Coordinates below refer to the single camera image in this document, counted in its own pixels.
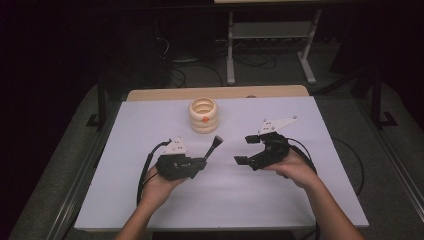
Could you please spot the person's right hand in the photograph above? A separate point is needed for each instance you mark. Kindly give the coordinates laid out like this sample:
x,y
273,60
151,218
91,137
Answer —
x,y
296,168

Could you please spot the cream ringed holder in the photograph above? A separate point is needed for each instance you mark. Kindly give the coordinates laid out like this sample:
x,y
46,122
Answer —
x,y
203,125

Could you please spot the white metal table frame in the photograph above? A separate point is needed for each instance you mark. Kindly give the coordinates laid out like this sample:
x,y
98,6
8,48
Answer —
x,y
270,30

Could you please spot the person's left hand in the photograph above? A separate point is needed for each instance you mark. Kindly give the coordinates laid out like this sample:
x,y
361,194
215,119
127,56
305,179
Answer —
x,y
158,190

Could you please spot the black frame post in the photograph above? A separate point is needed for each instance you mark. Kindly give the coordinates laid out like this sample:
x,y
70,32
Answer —
x,y
101,103
378,100

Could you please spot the black makeup brush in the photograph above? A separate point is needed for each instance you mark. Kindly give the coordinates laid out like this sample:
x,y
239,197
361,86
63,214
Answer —
x,y
213,146

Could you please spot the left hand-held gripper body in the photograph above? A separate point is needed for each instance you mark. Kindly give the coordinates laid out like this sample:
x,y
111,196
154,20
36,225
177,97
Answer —
x,y
173,166

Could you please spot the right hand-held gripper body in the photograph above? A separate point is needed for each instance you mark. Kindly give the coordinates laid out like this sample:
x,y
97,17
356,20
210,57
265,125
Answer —
x,y
271,150

